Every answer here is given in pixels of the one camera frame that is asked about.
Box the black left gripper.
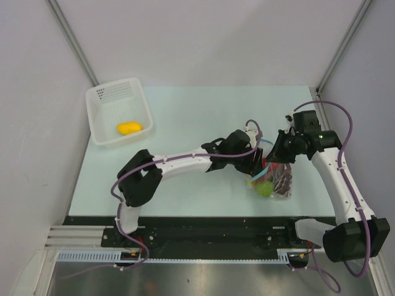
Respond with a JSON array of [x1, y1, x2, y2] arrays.
[[227, 144, 264, 176]]

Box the red fake apple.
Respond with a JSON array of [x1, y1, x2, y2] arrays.
[[262, 157, 279, 173]]

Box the clear zip top bag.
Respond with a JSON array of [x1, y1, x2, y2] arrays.
[[245, 139, 293, 199]]

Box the yellow fake lemon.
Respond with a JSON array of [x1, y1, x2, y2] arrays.
[[117, 121, 143, 136]]

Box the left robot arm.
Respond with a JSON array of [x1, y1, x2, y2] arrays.
[[110, 128, 263, 247]]

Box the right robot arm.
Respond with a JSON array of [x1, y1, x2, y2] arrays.
[[266, 110, 390, 263]]

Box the green fake fruit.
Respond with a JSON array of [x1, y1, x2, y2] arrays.
[[255, 181, 274, 197]]

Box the purple fake grapes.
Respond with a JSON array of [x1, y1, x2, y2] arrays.
[[272, 163, 293, 198]]

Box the white plastic basket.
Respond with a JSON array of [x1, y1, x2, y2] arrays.
[[85, 77, 154, 148]]

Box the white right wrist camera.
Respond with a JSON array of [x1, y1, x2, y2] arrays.
[[285, 114, 293, 124]]

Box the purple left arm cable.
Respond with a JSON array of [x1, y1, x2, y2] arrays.
[[58, 119, 264, 280]]

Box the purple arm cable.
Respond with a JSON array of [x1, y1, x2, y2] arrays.
[[291, 100, 371, 294], [58, 119, 264, 280]]

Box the white slotted cable duct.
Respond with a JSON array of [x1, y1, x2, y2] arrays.
[[56, 250, 307, 265]]

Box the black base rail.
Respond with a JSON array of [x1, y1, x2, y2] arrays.
[[63, 215, 339, 260]]

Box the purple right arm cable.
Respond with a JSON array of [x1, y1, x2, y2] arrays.
[[291, 100, 371, 294]]

